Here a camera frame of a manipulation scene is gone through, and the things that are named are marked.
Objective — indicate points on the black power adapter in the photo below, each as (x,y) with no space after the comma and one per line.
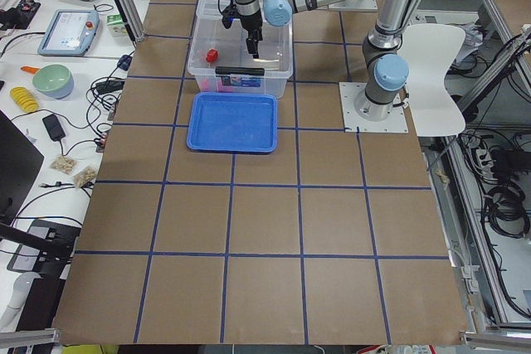
(53,127)

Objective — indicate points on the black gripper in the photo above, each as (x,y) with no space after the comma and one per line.
(251,23)

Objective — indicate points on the teach pendant near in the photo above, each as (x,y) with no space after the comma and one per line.
(70,33)

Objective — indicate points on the green white carton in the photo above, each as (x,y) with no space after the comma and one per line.
(115,25)

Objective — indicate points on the black monitor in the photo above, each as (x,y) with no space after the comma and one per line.
(20,164)

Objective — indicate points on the clear plastic storage box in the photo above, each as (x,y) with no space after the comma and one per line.
(275,56)

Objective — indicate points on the toy carrot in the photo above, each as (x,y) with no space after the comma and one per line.
(29,69)

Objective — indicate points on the green bowl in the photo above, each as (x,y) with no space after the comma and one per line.
(55,81)

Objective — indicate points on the black box latch handle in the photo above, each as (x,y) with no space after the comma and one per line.
(232,70)

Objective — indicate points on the white chair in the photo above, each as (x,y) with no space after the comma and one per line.
(429,50)

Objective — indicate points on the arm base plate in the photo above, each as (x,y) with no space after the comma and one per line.
(360,115)

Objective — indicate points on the yellow toy corn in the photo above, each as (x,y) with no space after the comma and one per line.
(24,99)

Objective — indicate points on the blue plastic tray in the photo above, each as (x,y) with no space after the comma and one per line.
(232,122)

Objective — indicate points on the snack bag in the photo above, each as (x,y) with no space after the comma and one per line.
(63,164)
(85,177)

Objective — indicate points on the red block lowest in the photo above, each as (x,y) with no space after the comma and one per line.
(212,55)

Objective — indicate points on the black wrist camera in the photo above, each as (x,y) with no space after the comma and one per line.
(229,14)

